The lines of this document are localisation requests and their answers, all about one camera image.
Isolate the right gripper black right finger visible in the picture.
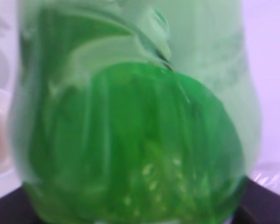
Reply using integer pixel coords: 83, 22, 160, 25
231, 179, 280, 224

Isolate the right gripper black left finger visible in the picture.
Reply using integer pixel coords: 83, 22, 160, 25
0, 192, 44, 224

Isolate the green plastic soda bottle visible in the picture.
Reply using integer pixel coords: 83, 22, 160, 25
9, 0, 261, 224

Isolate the white paper roll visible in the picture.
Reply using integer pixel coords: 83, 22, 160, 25
0, 89, 13, 175

